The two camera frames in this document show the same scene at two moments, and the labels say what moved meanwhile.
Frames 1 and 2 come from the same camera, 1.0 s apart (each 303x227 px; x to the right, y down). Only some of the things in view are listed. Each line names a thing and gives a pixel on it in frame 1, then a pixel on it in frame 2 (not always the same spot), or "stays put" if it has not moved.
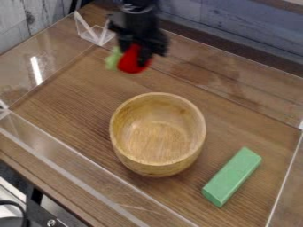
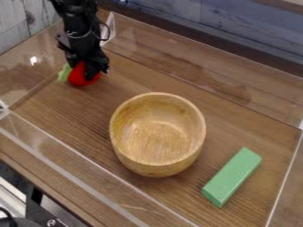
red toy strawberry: (124, 59) to (77, 75)
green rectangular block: (224, 183) stays put
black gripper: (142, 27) to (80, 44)
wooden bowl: (157, 130) stays put
